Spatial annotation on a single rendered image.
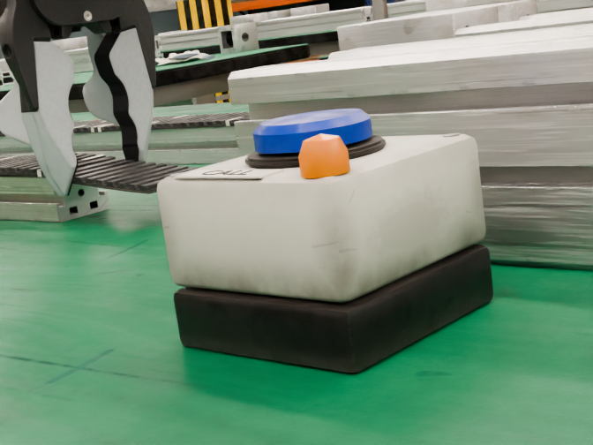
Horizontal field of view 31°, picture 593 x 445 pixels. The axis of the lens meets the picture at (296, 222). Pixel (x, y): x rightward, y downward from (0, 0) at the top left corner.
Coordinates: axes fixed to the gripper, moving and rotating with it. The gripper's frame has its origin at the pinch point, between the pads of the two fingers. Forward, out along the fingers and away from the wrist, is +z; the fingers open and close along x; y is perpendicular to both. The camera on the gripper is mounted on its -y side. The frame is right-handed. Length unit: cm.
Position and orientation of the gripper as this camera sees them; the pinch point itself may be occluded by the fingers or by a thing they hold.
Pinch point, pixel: (105, 165)
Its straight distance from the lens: 66.4
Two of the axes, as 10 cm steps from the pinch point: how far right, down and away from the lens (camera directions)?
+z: 1.4, 9.7, 1.9
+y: -7.4, -0.3, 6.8
